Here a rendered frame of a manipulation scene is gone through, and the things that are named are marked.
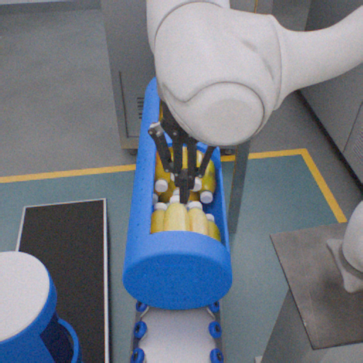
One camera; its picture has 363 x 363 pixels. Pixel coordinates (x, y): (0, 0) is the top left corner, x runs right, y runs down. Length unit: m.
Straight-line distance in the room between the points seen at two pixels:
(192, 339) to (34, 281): 0.47
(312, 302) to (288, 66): 0.83
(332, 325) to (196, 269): 0.39
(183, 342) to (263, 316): 1.16
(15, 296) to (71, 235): 1.27
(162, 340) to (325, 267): 0.51
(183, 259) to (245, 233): 1.63
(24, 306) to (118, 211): 1.62
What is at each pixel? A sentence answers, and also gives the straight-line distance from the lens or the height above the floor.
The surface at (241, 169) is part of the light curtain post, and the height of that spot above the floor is 0.55.
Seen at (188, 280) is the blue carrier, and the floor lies 1.11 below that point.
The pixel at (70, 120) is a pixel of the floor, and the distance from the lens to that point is 3.54.
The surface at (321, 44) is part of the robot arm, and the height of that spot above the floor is 1.80.
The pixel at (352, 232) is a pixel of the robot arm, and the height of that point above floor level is 1.19.
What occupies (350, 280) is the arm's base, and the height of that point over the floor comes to 1.04.
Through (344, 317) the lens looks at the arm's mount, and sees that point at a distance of 1.16.
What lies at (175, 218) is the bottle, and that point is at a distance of 1.04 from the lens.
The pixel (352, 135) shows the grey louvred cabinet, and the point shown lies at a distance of 3.02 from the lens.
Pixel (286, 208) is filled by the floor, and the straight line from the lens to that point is 2.75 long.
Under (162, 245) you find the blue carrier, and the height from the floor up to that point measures 1.23.
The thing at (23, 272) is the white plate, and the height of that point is 1.04.
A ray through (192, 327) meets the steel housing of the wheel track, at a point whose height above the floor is 0.93.
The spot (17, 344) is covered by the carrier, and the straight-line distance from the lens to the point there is 1.16.
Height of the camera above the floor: 1.98
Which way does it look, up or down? 45 degrees down
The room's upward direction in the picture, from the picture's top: straight up
